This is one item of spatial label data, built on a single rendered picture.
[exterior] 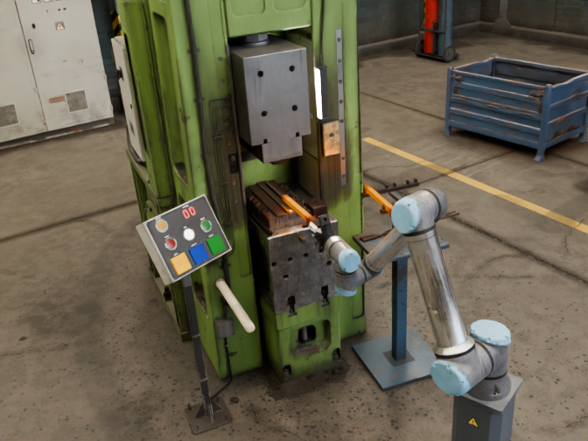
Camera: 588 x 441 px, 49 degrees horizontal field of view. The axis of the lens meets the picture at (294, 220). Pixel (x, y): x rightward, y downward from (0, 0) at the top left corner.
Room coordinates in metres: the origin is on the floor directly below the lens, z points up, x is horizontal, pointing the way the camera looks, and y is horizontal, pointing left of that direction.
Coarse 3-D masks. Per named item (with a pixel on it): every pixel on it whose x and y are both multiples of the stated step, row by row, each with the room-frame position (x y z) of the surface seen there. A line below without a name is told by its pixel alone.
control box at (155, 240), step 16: (176, 208) 2.51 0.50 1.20; (208, 208) 2.60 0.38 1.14; (144, 224) 2.39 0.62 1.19; (176, 224) 2.46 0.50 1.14; (192, 224) 2.51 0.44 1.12; (144, 240) 2.40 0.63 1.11; (160, 240) 2.38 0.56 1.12; (176, 240) 2.42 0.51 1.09; (192, 240) 2.46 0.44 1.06; (224, 240) 2.55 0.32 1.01; (160, 256) 2.33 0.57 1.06; (160, 272) 2.35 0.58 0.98
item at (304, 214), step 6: (282, 198) 2.89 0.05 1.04; (288, 198) 2.85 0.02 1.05; (288, 204) 2.82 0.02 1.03; (294, 204) 2.78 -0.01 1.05; (294, 210) 2.75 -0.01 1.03; (300, 210) 2.70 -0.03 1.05; (306, 216) 2.63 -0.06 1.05; (312, 216) 2.61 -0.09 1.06; (306, 222) 2.60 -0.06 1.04; (312, 222) 2.56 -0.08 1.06; (318, 222) 2.54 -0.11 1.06
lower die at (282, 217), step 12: (264, 180) 3.21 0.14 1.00; (252, 192) 3.10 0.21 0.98; (264, 192) 3.07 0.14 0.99; (288, 192) 3.04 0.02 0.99; (264, 204) 2.94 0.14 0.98; (276, 204) 2.92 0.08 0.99; (264, 216) 2.82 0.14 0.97; (276, 216) 2.79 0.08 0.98; (288, 216) 2.81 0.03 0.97; (300, 216) 2.83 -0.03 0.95; (276, 228) 2.78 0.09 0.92
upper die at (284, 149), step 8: (240, 136) 3.06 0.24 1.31; (296, 136) 2.84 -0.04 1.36; (248, 144) 2.94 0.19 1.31; (264, 144) 2.78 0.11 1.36; (272, 144) 2.79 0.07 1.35; (280, 144) 2.80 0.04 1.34; (288, 144) 2.82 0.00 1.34; (296, 144) 2.83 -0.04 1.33; (256, 152) 2.84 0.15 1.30; (264, 152) 2.77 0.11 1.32; (272, 152) 2.79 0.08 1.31; (280, 152) 2.80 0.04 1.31; (288, 152) 2.82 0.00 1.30; (296, 152) 2.83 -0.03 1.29; (264, 160) 2.77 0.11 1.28; (272, 160) 2.79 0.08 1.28
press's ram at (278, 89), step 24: (240, 48) 2.95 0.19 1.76; (264, 48) 2.91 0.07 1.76; (288, 48) 2.88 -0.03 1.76; (240, 72) 2.80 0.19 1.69; (264, 72) 2.79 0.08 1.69; (288, 72) 2.83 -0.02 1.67; (240, 96) 2.83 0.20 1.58; (264, 96) 2.78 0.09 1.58; (288, 96) 2.83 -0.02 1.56; (240, 120) 2.87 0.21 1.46; (264, 120) 2.78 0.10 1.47; (288, 120) 2.82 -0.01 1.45
